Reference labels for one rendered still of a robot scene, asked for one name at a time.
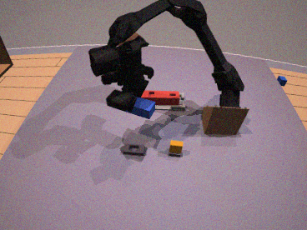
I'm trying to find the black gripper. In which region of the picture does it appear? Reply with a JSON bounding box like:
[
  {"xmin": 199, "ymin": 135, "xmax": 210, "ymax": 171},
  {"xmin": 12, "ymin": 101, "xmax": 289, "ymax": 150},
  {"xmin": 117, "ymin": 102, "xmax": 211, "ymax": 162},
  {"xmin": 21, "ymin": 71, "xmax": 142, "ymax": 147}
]
[{"xmin": 106, "ymin": 64, "xmax": 154, "ymax": 112}]

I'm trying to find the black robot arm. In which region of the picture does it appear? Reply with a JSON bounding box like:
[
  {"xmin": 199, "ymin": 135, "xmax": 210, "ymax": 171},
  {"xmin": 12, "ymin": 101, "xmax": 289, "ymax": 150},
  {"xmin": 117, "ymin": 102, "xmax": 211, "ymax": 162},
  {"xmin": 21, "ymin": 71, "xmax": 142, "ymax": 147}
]
[{"xmin": 88, "ymin": 0, "xmax": 244, "ymax": 108}]

